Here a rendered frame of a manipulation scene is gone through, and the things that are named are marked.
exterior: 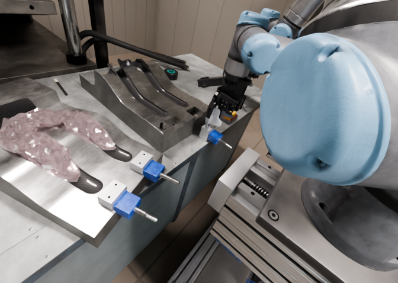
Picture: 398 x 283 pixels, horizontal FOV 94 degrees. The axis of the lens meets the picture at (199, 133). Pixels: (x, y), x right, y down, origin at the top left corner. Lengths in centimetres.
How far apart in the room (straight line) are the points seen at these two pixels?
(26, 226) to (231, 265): 90
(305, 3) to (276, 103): 58
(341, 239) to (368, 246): 3
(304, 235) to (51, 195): 47
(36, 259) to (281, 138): 49
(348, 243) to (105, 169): 49
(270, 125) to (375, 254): 21
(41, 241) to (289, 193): 49
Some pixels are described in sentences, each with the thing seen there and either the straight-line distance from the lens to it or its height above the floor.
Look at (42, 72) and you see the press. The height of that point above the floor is 78.
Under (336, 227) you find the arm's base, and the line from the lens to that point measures 33.
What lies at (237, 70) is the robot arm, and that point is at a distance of 55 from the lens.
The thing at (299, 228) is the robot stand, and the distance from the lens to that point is 32.
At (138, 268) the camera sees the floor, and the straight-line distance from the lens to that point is 131.
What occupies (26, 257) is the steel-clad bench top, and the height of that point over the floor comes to 80.
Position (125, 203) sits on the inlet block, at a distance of 46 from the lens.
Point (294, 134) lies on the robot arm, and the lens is 17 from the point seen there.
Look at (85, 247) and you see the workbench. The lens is 71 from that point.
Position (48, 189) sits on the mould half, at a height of 87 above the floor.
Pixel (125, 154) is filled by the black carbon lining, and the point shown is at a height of 85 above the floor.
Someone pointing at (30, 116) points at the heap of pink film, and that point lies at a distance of 67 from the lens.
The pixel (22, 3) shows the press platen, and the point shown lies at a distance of 116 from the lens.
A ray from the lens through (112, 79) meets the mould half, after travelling 76.
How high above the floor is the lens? 127
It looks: 39 degrees down
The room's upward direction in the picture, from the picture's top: 17 degrees clockwise
